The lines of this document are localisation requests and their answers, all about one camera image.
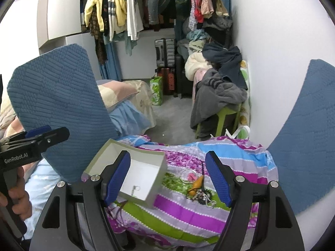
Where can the hanging socks and underwear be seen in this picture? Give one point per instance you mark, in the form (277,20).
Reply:
(206,5)

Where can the teal hanging garment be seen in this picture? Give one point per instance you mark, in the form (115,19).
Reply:
(128,43)

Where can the cream quilt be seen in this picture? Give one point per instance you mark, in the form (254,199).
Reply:
(195,65)

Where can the white shirt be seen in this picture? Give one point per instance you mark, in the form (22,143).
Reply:
(132,13)

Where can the striped white sweater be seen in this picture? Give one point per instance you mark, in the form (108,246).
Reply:
(112,10)

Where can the yellow sweater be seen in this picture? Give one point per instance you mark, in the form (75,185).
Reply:
(121,5)

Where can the green plastic stool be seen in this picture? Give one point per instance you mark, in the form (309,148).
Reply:
(227,120)

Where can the grey striped hoodie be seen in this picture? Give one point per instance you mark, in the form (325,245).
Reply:
(214,102)

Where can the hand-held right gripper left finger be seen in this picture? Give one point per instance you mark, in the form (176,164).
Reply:
(117,180)

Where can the beige bed cover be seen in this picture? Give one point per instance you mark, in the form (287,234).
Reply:
(144,96)

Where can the pink hair clip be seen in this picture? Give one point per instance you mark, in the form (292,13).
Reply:
(193,177)

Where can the low white cabinet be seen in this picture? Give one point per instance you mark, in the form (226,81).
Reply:
(78,44)

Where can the thin silver hoop bangle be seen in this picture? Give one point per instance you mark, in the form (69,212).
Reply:
(183,179)

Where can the silver suitcase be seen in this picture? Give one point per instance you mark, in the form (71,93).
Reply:
(165,52)

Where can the black suitcase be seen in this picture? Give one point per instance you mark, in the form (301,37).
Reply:
(182,75)

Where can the pink beige blanket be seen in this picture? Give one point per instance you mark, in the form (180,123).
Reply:
(9,117)

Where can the yellow jacket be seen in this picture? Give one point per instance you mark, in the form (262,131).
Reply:
(95,7)

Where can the red suitcase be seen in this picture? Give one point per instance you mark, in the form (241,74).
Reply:
(167,79)

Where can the green shopping bag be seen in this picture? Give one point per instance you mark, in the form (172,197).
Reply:
(156,91)

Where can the blue bed skirt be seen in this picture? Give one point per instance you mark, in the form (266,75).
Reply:
(130,120)

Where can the dark hanging clothes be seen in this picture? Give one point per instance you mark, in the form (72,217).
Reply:
(147,10)

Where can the black hair stick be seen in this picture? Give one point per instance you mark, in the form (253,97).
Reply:
(203,174)

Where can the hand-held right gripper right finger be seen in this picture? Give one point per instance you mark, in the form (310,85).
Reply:
(219,181)

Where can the dark plaid shirt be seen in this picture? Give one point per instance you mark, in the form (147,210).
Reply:
(99,41)

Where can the navy garment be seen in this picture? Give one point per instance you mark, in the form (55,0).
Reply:
(225,60)

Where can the small silver pendant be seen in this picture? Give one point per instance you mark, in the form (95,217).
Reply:
(134,189)

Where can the floral green board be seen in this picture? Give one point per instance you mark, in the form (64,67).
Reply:
(245,75)

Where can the light blue garment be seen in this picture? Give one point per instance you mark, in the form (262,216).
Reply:
(197,35)

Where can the tall white cabinet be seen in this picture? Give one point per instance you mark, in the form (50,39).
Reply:
(57,13)

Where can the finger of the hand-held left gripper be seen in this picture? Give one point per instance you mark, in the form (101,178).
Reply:
(53,137)
(38,131)

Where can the white cardboard box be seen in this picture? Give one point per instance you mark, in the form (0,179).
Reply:
(146,172)

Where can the checkered beige pillow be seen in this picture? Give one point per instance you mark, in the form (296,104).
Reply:
(115,91)

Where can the orange gourd pendant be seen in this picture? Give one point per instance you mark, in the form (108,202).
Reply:
(196,185)

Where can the pink quilt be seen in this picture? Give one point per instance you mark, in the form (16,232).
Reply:
(198,79)

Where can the colourful striped blanket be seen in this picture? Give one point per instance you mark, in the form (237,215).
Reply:
(183,214)

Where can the dark grey garment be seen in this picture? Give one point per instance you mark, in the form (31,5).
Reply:
(217,24)

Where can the person's left hand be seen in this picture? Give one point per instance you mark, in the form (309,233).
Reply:
(21,201)

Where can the light blue bedsheet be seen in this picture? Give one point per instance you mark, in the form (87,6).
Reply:
(42,188)

